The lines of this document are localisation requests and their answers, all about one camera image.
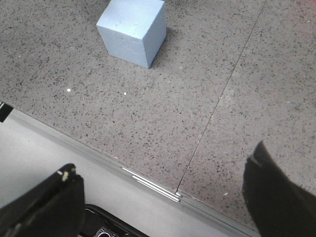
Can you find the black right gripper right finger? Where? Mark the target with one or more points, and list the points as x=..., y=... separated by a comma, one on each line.
x=278, y=207

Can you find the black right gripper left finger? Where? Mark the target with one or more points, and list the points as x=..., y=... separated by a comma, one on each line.
x=53, y=208

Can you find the light blue foam block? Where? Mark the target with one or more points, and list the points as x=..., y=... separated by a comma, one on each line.
x=133, y=30

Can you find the black device under table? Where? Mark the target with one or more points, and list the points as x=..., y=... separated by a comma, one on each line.
x=100, y=223

